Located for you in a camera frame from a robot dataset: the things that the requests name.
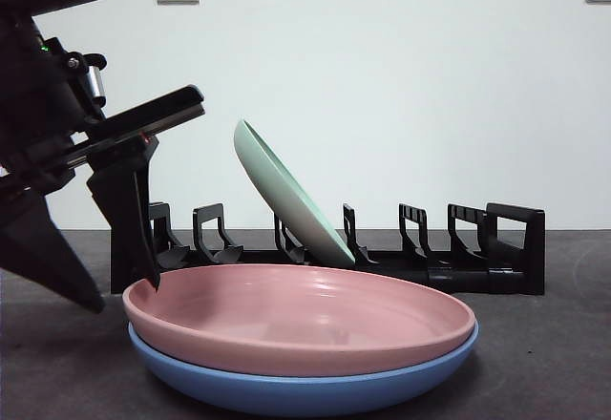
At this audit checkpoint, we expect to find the blue round plate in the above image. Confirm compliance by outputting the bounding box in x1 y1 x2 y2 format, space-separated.
127 319 480 417

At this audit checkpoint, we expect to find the light green round plate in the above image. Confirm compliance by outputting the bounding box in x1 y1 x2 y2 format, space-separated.
232 117 357 268

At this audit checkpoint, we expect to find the pink round plate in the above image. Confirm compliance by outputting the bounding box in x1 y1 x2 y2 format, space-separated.
121 262 477 377

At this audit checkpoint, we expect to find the black plastic dish rack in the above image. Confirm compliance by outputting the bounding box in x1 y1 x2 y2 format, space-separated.
109 202 546 296

